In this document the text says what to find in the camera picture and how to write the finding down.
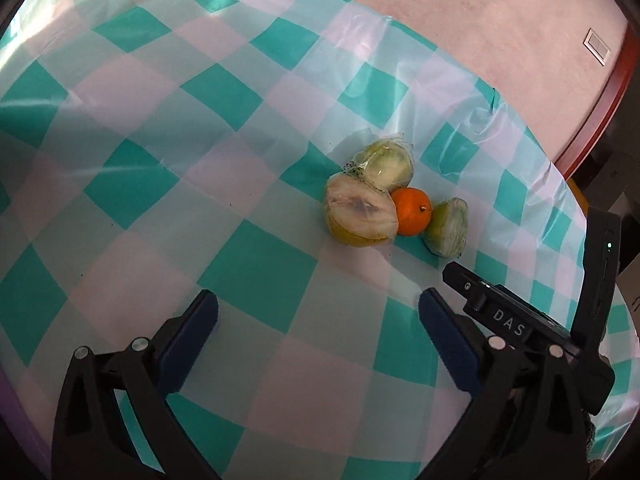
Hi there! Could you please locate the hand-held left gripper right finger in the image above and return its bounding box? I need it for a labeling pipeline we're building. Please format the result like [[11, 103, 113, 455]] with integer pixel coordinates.
[[419, 287, 587, 480]]

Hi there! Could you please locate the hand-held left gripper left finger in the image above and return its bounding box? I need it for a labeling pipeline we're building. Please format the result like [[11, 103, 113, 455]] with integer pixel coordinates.
[[51, 289, 221, 480]]

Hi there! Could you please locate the wrapped green fruit half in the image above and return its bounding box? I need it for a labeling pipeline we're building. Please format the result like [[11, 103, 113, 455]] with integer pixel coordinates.
[[344, 134, 416, 194], [422, 197, 470, 256]]

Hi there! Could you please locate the large orange mandarin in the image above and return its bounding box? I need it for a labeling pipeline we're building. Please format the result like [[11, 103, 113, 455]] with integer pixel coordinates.
[[390, 187, 433, 237]]

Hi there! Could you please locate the wrapped yellow cut fruit half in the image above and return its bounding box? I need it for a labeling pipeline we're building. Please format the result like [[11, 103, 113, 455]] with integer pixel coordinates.
[[323, 172, 399, 248]]

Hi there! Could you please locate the teal white checkered tablecloth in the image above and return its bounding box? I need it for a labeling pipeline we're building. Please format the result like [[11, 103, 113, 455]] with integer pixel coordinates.
[[0, 0, 637, 480]]

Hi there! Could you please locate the red-brown door frame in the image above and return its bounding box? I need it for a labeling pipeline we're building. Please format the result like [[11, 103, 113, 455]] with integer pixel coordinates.
[[554, 22, 640, 182]]

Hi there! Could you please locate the white wall switch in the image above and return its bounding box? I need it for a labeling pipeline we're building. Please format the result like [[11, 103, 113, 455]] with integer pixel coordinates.
[[583, 28, 612, 66]]

